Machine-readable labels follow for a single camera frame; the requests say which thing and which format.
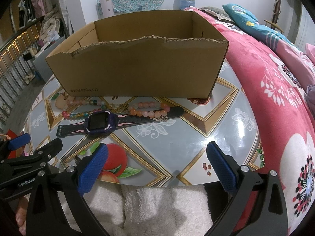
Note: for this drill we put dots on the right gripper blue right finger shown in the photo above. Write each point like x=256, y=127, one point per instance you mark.
x=224, y=166

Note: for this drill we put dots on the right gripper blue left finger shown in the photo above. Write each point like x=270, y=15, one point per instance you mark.
x=90, y=167

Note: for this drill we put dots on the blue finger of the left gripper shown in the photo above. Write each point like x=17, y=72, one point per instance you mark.
x=18, y=142
x=50, y=150

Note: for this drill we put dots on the purple black smart watch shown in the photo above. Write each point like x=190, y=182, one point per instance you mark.
x=106, y=122

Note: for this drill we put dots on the person's left hand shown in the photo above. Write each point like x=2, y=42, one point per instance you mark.
x=21, y=213

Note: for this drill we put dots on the white fluffy garment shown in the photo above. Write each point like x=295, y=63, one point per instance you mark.
x=135, y=210

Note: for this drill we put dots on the red floral bed quilt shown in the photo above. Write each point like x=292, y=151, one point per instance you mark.
x=284, y=120

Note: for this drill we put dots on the stair railing with lights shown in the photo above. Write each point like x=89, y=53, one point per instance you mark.
x=17, y=68

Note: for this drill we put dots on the brown cardboard box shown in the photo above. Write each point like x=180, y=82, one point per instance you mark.
x=163, y=53

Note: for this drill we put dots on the pink blanket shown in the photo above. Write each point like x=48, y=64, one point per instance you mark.
x=297, y=62

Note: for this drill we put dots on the teal patterned pillow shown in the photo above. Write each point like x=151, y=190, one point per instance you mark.
x=248, y=23

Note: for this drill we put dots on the wooden coat stand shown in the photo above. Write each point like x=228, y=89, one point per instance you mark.
x=275, y=17

